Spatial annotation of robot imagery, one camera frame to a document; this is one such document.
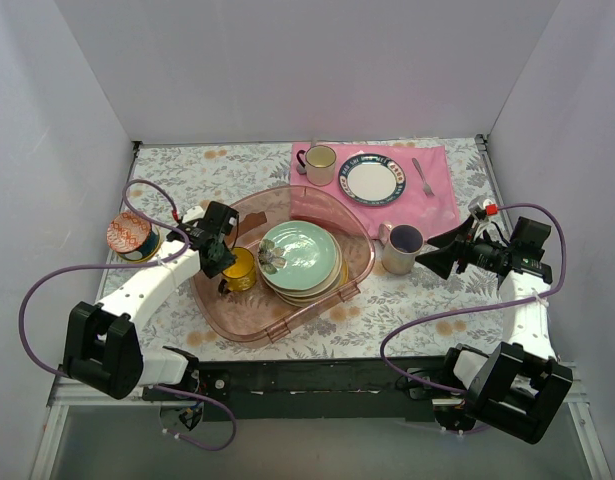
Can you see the pink satin cloth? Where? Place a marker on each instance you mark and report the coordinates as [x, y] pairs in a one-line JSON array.
[[432, 216]]

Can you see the silver fork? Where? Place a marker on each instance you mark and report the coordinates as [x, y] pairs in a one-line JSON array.
[[426, 187]]

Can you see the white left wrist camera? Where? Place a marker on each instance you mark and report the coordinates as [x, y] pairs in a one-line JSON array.
[[194, 213]]

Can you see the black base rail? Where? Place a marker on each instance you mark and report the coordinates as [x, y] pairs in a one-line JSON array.
[[333, 388]]

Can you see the green rimmed plate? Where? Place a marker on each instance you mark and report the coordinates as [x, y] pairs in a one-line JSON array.
[[293, 235]]

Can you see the orange patterned bowl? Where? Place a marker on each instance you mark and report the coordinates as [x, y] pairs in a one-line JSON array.
[[127, 232]]

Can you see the pink cream floral plate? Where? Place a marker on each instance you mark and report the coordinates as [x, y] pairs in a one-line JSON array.
[[332, 280]]

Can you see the pink transparent plastic bin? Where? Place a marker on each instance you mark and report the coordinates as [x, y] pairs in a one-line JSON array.
[[259, 316]]

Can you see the cream yellow floral plate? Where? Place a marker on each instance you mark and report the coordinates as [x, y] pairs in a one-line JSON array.
[[302, 301]]

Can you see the pink mug purple inside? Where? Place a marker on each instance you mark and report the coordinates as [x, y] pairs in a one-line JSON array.
[[401, 245]]

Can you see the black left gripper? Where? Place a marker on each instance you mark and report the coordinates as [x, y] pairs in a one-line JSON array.
[[215, 253]]

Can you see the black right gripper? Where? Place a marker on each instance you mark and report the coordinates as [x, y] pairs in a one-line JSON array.
[[463, 252]]

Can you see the cream enamel mug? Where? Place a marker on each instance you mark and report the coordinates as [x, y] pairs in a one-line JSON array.
[[320, 162]]

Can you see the blue rimmed white plate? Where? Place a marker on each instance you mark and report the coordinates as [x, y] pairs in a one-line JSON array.
[[372, 180]]

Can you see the floral tablecloth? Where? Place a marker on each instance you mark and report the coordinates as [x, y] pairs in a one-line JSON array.
[[414, 314]]

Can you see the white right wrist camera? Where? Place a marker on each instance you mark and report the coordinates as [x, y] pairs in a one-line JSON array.
[[482, 209]]

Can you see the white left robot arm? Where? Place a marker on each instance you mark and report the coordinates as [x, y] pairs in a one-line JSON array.
[[102, 348]]

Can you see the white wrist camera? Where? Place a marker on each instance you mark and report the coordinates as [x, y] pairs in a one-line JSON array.
[[482, 209], [194, 213]]

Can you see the yellow mug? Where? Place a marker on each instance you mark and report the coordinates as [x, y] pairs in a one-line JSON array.
[[241, 276]]

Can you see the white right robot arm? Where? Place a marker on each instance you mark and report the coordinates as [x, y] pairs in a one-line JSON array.
[[519, 387]]

